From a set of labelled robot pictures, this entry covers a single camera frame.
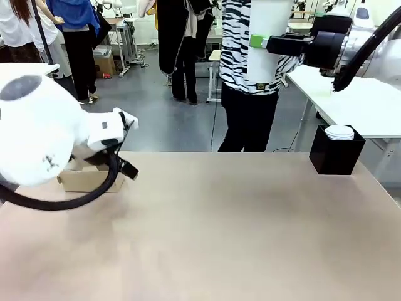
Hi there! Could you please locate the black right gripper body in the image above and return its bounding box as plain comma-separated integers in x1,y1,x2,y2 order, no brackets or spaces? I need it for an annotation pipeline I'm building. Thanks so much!
265,30,347,70

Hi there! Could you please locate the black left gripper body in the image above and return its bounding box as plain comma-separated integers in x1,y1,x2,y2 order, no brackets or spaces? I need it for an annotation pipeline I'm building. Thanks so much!
70,147,122,172

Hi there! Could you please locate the tall white paper cup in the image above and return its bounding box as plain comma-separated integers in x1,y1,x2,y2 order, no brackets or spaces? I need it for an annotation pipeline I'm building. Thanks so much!
245,0,294,83

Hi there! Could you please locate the brown cardboard cup carrier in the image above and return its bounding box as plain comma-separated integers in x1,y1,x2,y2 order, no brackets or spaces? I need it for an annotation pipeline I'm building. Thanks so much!
56,156,127,194

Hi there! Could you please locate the black square cup holder box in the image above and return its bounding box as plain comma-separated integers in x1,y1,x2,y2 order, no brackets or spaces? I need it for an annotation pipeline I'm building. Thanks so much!
308,124,367,176

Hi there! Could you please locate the small white stool table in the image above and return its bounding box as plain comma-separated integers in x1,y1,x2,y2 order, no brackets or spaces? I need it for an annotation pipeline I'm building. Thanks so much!
206,49,222,103

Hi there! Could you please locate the person in zebra-striped hoodie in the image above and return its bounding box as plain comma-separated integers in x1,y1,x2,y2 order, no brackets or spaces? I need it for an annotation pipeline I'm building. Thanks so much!
217,0,306,154

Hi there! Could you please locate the large white table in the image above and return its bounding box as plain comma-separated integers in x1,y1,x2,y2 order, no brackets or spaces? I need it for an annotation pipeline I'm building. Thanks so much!
283,64,401,139

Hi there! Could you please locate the person in black clothes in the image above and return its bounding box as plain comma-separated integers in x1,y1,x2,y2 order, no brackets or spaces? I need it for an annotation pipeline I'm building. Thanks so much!
155,0,216,107

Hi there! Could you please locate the stack of white cups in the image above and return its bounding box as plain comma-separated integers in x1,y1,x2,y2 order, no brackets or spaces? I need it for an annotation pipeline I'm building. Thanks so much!
324,124,355,141

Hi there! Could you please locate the brown cardboard box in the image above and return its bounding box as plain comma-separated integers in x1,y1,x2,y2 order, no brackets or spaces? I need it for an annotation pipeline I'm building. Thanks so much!
93,45,117,79

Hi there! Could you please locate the figure in blue top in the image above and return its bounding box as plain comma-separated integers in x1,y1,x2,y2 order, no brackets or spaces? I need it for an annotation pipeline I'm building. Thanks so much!
46,0,103,102

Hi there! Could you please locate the white side table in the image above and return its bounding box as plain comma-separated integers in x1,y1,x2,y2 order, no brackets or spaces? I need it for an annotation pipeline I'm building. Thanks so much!
0,62,61,79

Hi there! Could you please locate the metal-legged background table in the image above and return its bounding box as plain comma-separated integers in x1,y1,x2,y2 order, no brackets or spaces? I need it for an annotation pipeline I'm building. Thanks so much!
105,17,142,78

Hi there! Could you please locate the black stand pole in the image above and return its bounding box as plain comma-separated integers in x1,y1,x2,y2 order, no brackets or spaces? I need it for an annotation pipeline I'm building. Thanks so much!
30,0,63,82

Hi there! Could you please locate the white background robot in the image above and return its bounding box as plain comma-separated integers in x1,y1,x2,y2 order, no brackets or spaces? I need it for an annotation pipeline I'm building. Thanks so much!
93,0,125,18

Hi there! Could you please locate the red-haired person in white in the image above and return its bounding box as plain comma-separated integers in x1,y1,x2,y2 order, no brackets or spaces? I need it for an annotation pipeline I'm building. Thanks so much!
0,0,51,65

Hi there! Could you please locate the black right arm cable sleeve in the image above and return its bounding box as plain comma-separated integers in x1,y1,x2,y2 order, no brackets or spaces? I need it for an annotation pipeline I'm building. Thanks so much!
331,4,401,93

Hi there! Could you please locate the black arm cable sleeve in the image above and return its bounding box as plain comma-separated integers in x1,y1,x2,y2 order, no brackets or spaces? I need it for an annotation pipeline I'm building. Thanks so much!
331,4,401,93
0,147,128,211

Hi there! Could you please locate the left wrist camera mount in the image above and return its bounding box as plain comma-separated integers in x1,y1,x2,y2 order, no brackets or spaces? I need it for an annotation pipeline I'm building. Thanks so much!
112,107,140,132

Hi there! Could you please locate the black left arm cable sleeve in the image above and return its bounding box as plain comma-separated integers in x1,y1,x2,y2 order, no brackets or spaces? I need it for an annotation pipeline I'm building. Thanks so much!
0,147,128,211

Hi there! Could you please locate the thin black floor cable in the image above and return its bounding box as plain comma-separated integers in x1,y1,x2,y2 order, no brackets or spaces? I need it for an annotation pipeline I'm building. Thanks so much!
209,102,219,153

